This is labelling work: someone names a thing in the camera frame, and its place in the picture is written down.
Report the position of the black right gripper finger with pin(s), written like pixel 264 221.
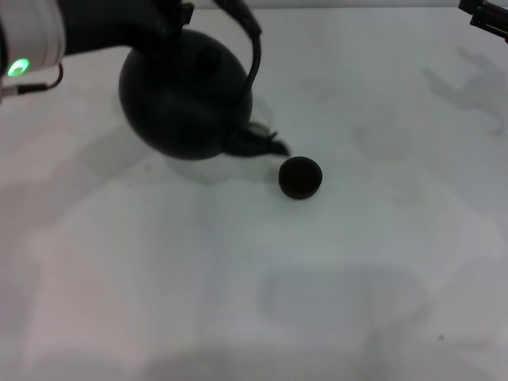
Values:
pixel 490 21

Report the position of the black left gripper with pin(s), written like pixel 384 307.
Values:
pixel 119 24

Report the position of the black round teapot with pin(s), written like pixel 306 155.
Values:
pixel 178 103

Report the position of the small dark teacup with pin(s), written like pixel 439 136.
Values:
pixel 300 178

